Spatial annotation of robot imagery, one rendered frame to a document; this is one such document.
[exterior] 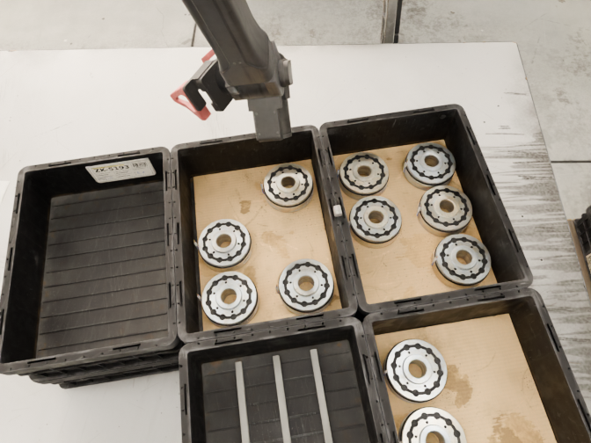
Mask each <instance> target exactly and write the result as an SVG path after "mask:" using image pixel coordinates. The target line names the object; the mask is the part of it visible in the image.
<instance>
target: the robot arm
mask: <svg viewBox="0 0 591 443"><path fill-rule="evenodd" d="M181 1H182V3H183V4H184V6H185V7H186V9H187V10H188V12H189V13H190V15H191V17H192V18H193V20H194V22H195V23H196V25H197V26H198V27H199V29H200V30H201V33H202V34H203V36H204V37H205V39H206V40H207V42H208V44H209V45H210V46H211V48H212V49H210V50H209V51H208V52H207V53H206V54H205V55H204V56H203V57H202V58H201V60H202V62H203V64H202V65H201V66H200V68H199V69H198V70H197V71H196V72H195V73H194V74H193V76H192V77H191V78H190V79H189V80H186V81H185V82H184V83H182V84H181V85H180V86H179V87H178V88H177V89H176V90H175V91H174V92H173V93H171V94H170V96H171V98H172V100H173V101H174V102H176V103H178V104H180V105H182V106H184V107H185V108H187V109H188V110H190V111H191V112H192V113H193V114H195V115H196V116H197V117H198V118H199V119H201V120H207V119H208V117H209V116H210V115H211V112H210V111H209V109H208V108H207V107H206V104H207V102H206V101H205V99H204V98H203V96H202V95H201V94H200V93H199V90H201V91H205V92H206V93H207V94H208V96H209V98H210V99H211V101H212V103H211V105H212V106H213V108H214V109H215V111H216V112H223V111H224V110H225V109H226V107H227V106H228V105H229V103H230V102H231V101H232V99H234V100H236V101H237V100H245V99H247V105H248V111H249V112H252V114H253V120H254V126H255V133H256V139H257V141H259V142H270V141H280V140H282V139H285V138H289V137H290V136H292V131H291V124H290V116H289V109H288V98H290V92H289V86H290V85H291V84H293V76H292V68H291V60H288V59H286V58H285V57H284V55H283V54H281V53H279V51H278V49H277V46H276V44H275V42H274V40H272V41H270V39H269V38H268V35H267V33H266V32H265V31H264V30H263V29H261V28H260V26H259V25H258V23H257V22H256V20H255V18H254V17H253V15H252V13H251V10H250V8H249V5H248V3H247V2H246V0H181ZM214 55H215V56H216V59H215V60H211V61H210V58H212V57H213V56H214ZM180 95H182V96H184V97H186V99H187V100H188V101H189V102H188V101H185V100H183V99H181V98H179V96H180Z"/></svg>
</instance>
